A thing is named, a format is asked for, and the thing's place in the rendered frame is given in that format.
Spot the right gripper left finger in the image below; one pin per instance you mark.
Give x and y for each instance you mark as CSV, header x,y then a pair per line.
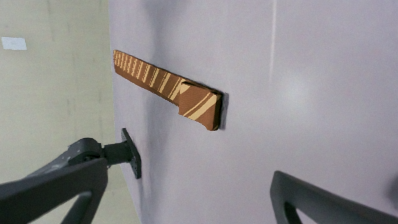
x,y
25,200

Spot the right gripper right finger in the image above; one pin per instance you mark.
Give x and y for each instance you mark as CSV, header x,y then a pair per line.
x,y
323,207

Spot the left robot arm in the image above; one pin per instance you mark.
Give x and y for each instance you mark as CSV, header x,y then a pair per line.
x,y
87,149

